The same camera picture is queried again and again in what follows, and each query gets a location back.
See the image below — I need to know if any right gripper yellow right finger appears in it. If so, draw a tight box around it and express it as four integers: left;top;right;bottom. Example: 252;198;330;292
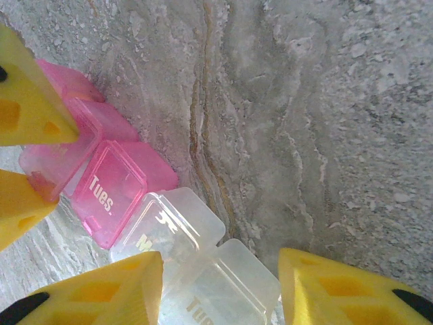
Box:
279;247;433;325

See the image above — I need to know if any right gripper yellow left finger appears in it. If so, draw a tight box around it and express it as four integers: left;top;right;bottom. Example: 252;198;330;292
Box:
0;251;165;325

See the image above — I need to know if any pink and clear pill organizer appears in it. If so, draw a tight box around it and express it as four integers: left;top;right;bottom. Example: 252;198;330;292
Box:
18;58;283;325

